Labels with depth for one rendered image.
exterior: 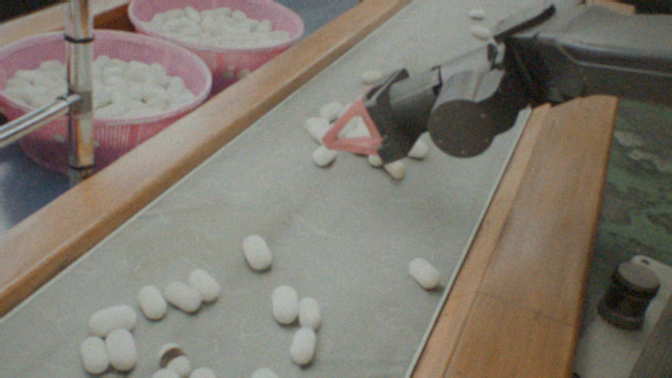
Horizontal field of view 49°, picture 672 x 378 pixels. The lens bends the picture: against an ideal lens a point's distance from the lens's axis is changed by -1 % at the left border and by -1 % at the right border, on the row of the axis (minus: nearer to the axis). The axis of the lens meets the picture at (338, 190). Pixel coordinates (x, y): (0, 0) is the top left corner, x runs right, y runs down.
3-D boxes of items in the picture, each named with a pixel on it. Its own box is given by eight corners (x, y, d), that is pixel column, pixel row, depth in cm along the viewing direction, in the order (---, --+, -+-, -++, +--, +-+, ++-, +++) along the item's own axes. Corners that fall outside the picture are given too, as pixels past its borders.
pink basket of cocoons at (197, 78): (220, 108, 108) (226, 47, 103) (185, 207, 85) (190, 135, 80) (37, 81, 106) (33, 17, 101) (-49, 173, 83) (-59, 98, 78)
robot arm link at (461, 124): (593, 77, 68) (553, -5, 65) (589, 136, 59) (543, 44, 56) (477, 123, 74) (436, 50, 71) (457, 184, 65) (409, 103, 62)
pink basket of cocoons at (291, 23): (321, 70, 126) (329, 17, 121) (247, 127, 104) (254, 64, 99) (186, 28, 132) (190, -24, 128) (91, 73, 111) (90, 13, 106)
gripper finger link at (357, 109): (300, 123, 76) (377, 90, 71) (326, 99, 82) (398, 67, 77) (331, 179, 77) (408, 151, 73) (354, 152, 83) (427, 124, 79)
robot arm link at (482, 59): (527, 80, 71) (501, 29, 69) (519, 112, 65) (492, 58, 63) (463, 105, 74) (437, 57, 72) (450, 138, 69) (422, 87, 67)
